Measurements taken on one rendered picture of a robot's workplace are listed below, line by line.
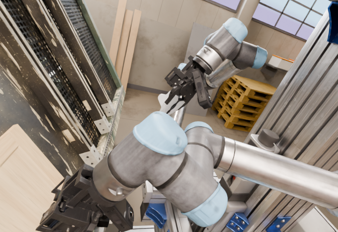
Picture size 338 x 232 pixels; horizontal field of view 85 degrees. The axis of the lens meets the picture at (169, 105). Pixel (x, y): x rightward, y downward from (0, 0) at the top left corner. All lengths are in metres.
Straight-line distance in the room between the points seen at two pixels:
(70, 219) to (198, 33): 4.02
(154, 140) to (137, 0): 3.94
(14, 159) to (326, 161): 1.04
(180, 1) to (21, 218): 4.03
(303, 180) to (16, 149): 0.86
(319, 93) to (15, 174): 1.02
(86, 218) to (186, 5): 4.15
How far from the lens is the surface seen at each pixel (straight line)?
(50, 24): 1.28
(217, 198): 0.33
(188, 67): 0.59
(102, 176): 0.32
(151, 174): 0.28
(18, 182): 0.85
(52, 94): 1.01
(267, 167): 0.44
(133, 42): 3.83
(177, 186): 0.29
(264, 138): 0.73
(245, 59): 0.71
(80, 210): 0.39
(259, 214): 0.87
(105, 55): 2.16
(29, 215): 0.88
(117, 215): 0.40
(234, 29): 0.59
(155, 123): 0.26
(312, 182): 0.48
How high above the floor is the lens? 1.82
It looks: 25 degrees down
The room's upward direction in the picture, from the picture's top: 20 degrees clockwise
